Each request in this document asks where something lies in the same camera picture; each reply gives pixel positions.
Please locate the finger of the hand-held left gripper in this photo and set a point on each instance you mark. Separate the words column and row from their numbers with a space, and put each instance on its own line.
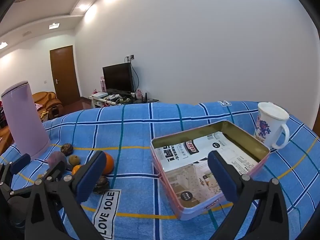
column 21, row 162
column 58, row 170

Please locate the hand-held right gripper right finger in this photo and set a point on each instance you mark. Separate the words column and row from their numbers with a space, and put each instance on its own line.
column 222, row 177

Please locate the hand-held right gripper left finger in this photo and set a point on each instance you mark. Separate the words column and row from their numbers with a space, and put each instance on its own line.
column 90, row 177

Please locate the purple round fruit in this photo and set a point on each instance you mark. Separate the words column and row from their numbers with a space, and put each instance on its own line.
column 57, row 159

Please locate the dark brown mangosteen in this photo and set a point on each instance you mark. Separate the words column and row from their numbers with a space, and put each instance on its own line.
column 102, row 184
column 67, row 149

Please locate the orange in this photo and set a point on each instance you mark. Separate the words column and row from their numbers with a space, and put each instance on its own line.
column 75, row 169
column 109, row 163

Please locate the brown lemon-shaped fruit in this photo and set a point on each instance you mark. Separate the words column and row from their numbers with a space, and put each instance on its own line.
column 74, row 159

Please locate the pink metal tin box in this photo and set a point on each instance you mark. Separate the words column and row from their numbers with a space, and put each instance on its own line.
column 190, row 212

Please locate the brown leather sofa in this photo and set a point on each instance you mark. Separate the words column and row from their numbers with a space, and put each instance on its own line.
column 5, row 137
column 46, row 97

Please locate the printed paper sheet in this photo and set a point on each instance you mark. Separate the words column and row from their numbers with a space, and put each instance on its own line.
column 180, row 177

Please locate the lilac electric kettle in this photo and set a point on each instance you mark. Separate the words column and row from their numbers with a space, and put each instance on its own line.
column 22, row 120

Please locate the white mug with purple print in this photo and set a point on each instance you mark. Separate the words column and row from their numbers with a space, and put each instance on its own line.
column 265, row 130

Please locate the blue plaid cloth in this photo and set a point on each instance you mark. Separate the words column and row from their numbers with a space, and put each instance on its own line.
column 137, row 135

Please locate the white tv stand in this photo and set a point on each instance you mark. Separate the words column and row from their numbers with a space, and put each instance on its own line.
column 100, row 102

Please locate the white set-top box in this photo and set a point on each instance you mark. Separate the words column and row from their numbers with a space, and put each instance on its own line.
column 98, row 95

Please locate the black router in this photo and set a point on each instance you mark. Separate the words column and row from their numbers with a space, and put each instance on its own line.
column 141, row 97

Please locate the brown wooden door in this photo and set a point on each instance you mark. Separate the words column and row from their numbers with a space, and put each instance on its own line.
column 63, row 75

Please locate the black television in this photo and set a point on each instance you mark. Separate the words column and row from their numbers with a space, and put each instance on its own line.
column 117, row 78

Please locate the rectangular ceiling light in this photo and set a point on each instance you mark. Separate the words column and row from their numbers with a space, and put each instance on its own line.
column 53, row 25
column 2, row 45

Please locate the ceiling air vent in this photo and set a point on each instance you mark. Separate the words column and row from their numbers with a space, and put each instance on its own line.
column 27, row 33

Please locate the round recessed ceiling light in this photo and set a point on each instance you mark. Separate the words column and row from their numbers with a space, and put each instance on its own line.
column 83, row 6

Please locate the wall socket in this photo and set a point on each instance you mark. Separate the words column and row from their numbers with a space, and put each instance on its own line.
column 130, row 58

